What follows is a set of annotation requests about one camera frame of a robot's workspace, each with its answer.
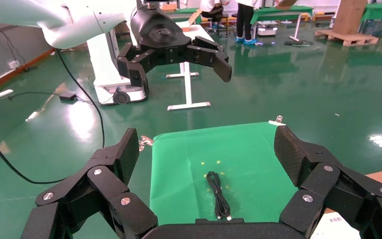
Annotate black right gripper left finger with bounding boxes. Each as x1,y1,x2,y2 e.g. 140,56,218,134
34,127,159,239

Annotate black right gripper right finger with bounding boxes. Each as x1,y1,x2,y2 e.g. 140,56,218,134
274,125,382,239

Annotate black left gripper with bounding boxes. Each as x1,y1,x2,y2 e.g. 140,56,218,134
116,6,233,89

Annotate black data cable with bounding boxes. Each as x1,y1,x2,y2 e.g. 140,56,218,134
205,171,233,222

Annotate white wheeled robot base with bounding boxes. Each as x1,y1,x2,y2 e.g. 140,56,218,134
87,30,150,106

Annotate white desk with legs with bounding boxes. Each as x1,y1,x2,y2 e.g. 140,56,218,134
165,23,215,112

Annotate white printed instruction sheet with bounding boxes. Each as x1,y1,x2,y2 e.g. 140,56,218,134
310,211,363,239

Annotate metal cloth clamp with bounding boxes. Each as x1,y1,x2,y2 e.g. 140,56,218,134
268,115,287,126
139,135,154,152

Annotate black stool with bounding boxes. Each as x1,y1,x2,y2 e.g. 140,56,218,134
210,13,230,36

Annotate seated person white shirt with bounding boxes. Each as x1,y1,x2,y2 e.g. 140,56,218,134
199,0,232,20

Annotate green table cloth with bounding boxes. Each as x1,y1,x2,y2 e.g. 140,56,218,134
149,122,299,227

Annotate standing person white coat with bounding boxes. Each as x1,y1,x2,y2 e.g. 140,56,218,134
235,0,262,45

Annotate black power adapter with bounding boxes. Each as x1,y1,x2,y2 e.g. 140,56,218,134
59,92,78,102

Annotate white low floor robot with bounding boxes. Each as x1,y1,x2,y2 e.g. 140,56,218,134
256,20,280,36

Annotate wooden pallet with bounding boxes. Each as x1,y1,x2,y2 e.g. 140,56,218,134
314,29,380,47

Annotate tall brown cardboard carton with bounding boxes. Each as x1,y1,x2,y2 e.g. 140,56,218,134
331,0,368,36

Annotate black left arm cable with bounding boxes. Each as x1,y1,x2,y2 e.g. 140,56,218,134
0,48,106,185

